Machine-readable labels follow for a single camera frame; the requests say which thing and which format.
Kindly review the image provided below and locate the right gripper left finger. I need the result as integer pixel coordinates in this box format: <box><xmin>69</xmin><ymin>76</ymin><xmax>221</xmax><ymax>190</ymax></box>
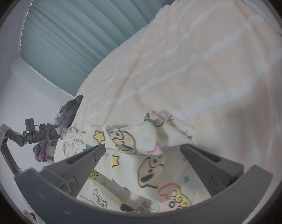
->
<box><xmin>39</xmin><ymin>144</ymin><xmax>106</xmax><ymax>198</ymax></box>

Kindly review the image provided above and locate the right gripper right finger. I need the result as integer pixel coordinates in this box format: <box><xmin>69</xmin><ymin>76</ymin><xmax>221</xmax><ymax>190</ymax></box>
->
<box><xmin>180</xmin><ymin>144</ymin><xmax>245</xmax><ymax>199</ymax></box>

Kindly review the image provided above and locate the white printed pyjama top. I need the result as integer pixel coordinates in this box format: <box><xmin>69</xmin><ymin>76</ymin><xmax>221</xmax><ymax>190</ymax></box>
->
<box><xmin>61</xmin><ymin>111</ymin><xmax>198</xmax><ymax>214</ymax></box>

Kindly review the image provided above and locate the bed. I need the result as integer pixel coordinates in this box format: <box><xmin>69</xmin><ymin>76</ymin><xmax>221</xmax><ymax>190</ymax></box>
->
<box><xmin>53</xmin><ymin>0</ymin><xmax>282</xmax><ymax>214</ymax></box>

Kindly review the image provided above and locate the grey garment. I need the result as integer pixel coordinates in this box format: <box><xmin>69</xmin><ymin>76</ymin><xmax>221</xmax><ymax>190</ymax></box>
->
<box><xmin>54</xmin><ymin>111</ymin><xmax>65</xmax><ymax>126</ymax></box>

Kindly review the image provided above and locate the heap of mixed items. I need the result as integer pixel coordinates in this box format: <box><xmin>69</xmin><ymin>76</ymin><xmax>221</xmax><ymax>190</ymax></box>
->
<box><xmin>33</xmin><ymin>145</ymin><xmax>48</xmax><ymax>163</ymax></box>

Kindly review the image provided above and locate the black garment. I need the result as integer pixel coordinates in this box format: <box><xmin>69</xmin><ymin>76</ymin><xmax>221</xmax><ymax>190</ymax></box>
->
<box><xmin>60</xmin><ymin>95</ymin><xmax>84</xmax><ymax>128</ymax></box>

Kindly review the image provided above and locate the blue-green curtain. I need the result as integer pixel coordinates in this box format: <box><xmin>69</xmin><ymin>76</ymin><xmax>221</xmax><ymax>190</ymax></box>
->
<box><xmin>19</xmin><ymin>9</ymin><xmax>98</xmax><ymax>97</ymax></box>
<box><xmin>29</xmin><ymin>0</ymin><xmax>170</xmax><ymax>66</ymax></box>

